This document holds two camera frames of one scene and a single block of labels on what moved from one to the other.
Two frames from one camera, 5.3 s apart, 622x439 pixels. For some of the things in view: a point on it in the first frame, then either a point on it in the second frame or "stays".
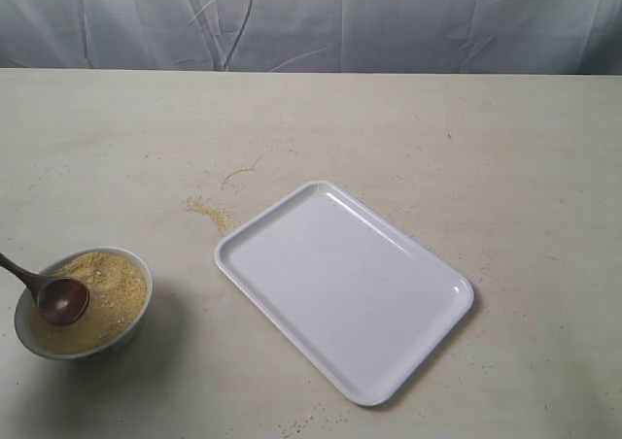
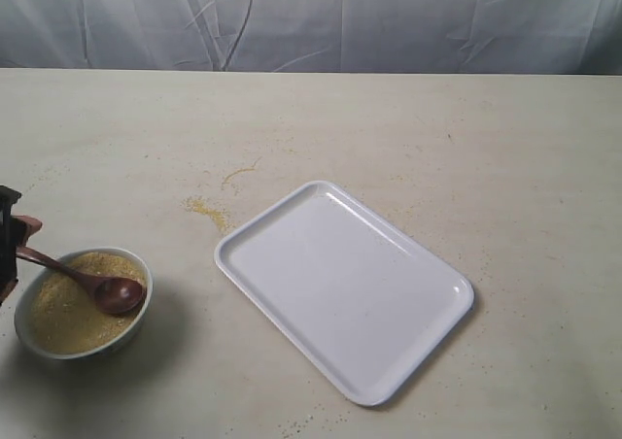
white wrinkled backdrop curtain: x=454 y=23 stays
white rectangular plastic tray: x=362 y=300 stays
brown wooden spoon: x=61 y=301 to x=114 y=295
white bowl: x=120 y=288 stays
